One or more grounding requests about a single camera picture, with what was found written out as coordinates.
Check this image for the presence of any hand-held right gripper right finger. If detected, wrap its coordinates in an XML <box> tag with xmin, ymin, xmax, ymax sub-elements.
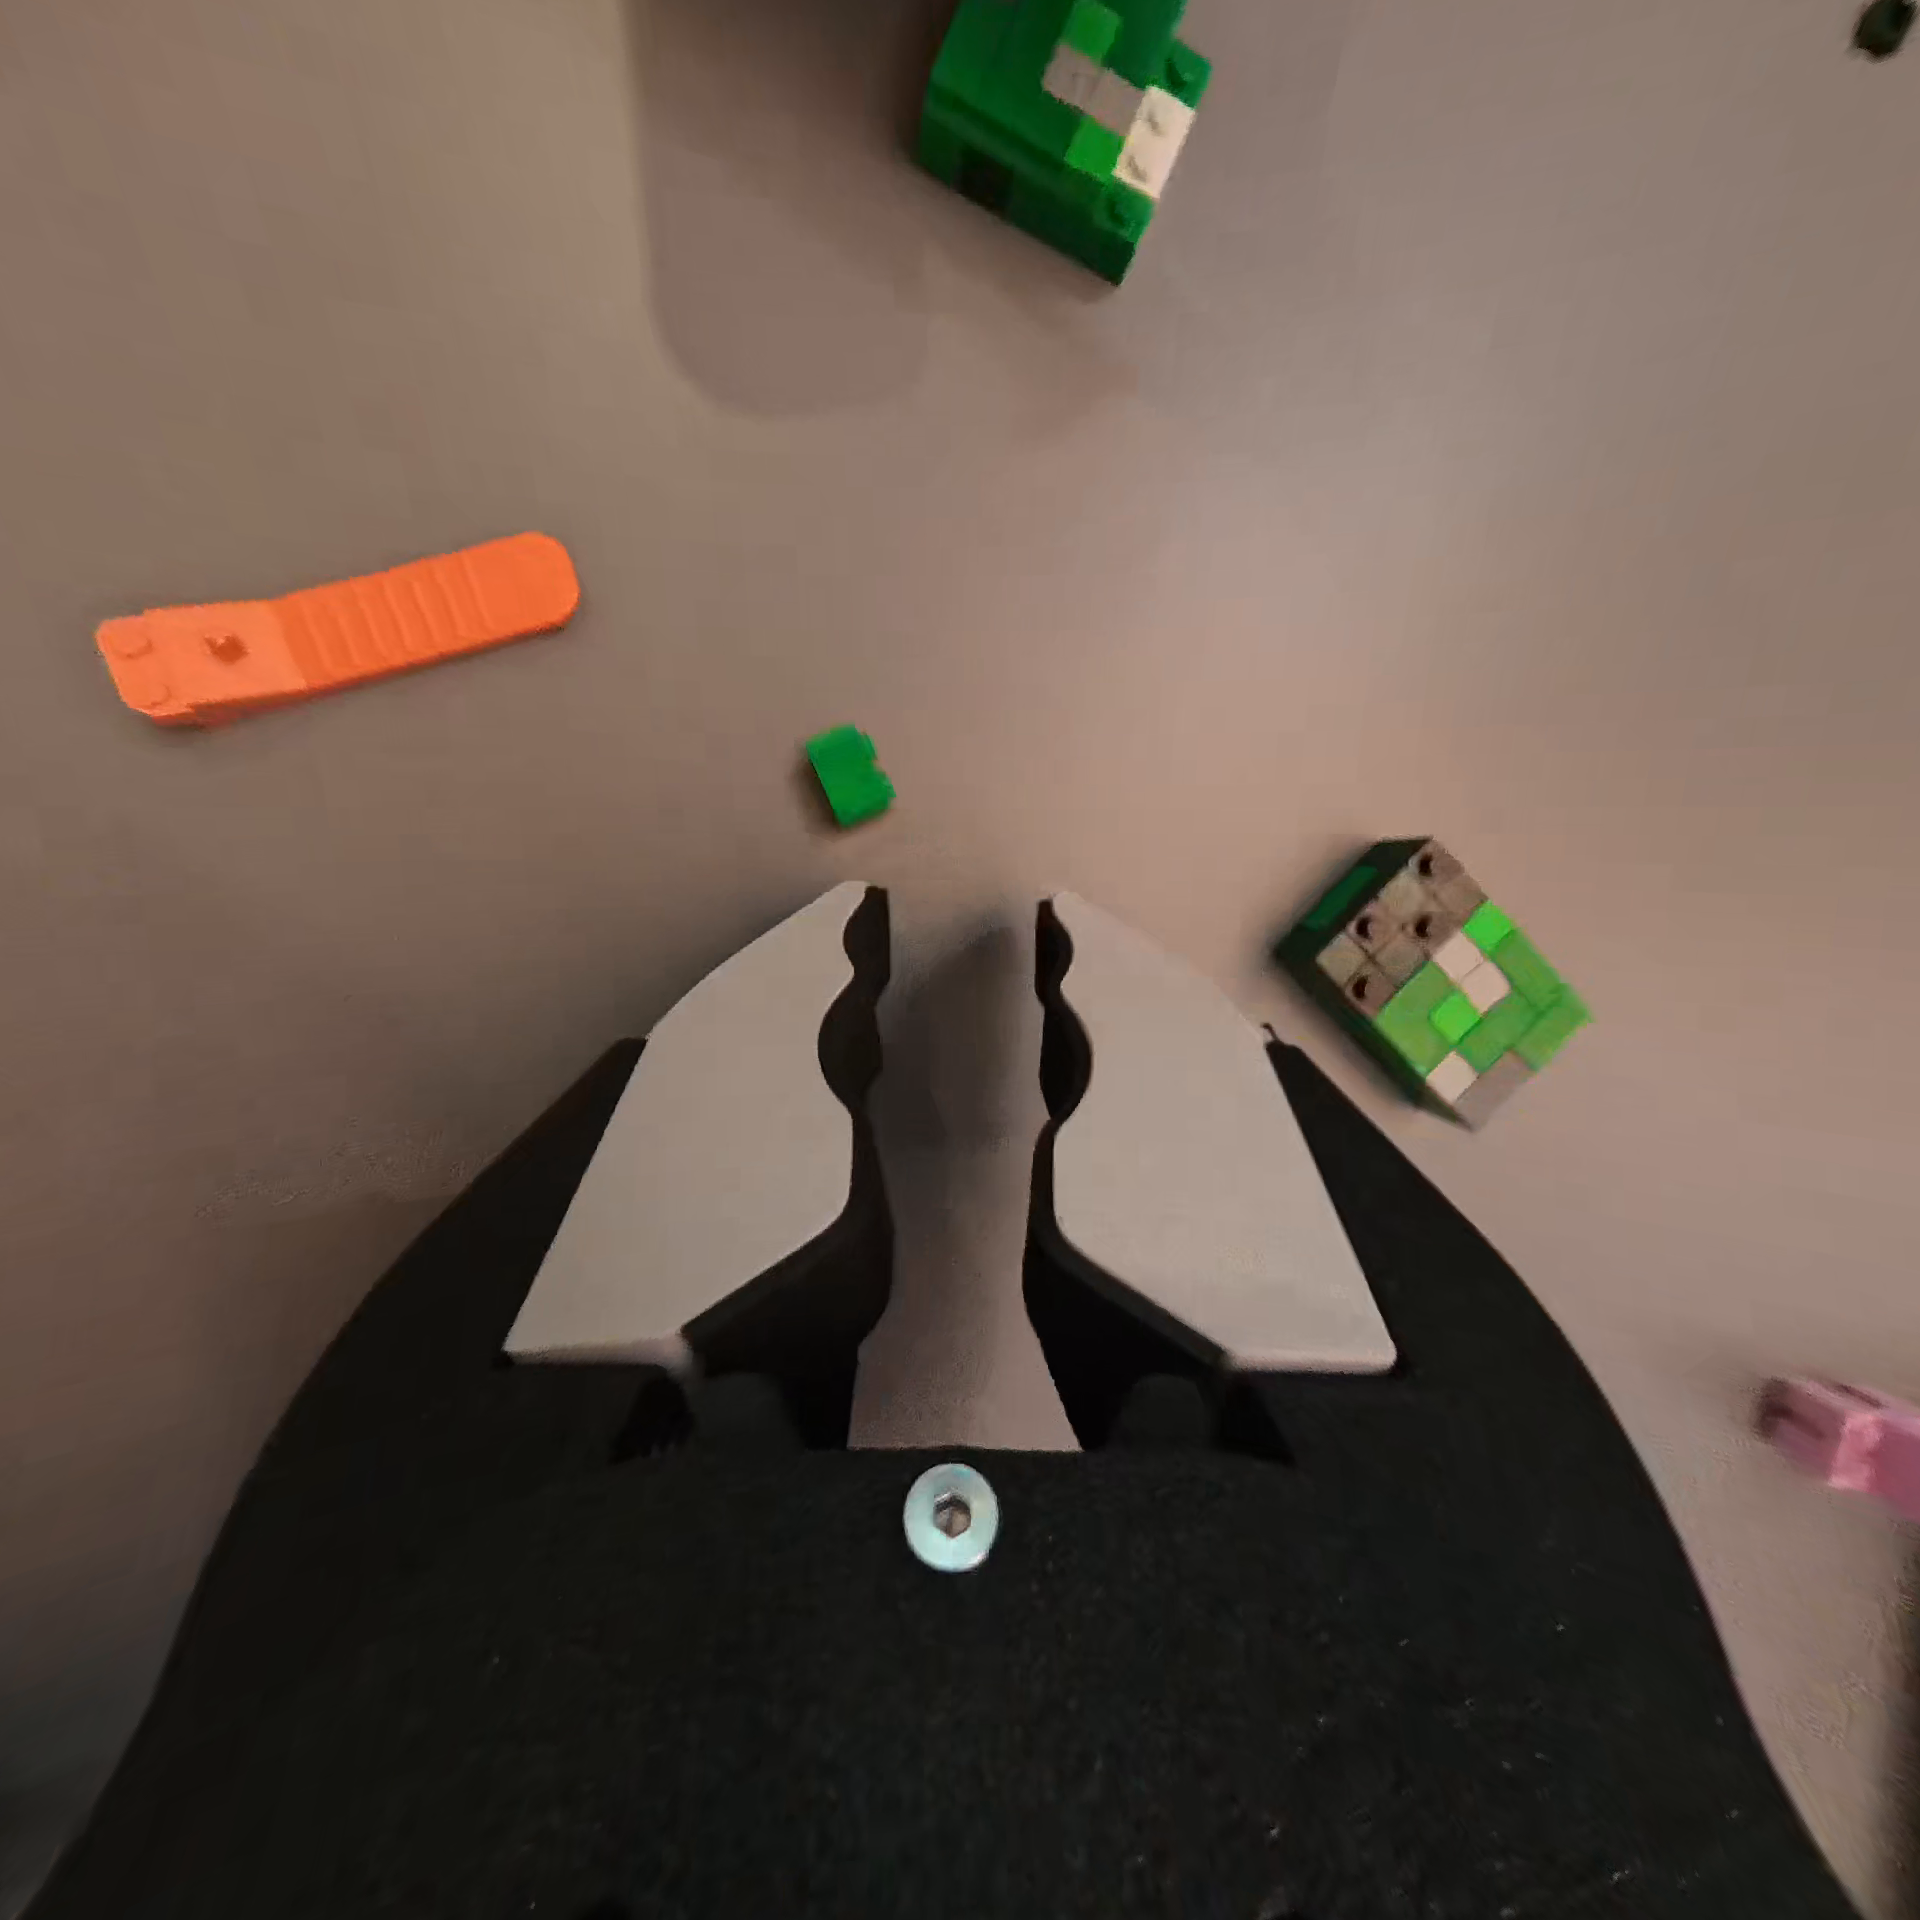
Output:
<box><xmin>1024</xmin><ymin>889</ymin><xmax>1404</xmax><ymax>1452</ymax></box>

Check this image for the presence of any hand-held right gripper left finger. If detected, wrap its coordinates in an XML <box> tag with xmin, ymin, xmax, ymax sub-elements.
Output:
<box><xmin>499</xmin><ymin>882</ymin><xmax>896</xmax><ymax>1453</ymax></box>

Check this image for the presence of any small bright green lego brick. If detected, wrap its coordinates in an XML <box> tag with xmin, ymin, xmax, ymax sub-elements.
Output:
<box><xmin>803</xmin><ymin>727</ymin><xmax>896</xmax><ymax>830</ymax></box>

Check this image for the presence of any green grey lego cube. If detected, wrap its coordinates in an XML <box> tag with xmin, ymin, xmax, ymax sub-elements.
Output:
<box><xmin>1275</xmin><ymin>837</ymin><xmax>1596</xmax><ymax>1130</ymax></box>

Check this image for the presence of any pink lego assembly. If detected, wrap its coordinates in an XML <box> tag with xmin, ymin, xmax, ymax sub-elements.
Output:
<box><xmin>1751</xmin><ymin>1371</ymin><xmax>1920</xmax><ymax>1501</ymax></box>

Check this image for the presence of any green white tiled lego block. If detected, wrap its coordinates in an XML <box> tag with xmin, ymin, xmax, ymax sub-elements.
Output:
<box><xmin>914</xmin><ymin>0</ymin><xmax>1215</xmax><ymax>289</ymax></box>

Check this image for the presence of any orange brick separator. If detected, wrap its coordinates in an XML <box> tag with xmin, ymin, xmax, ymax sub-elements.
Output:
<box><xmin>94</xmin><ymin>532</ymin><xmax>586</xmax><ymax>731</ymax></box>

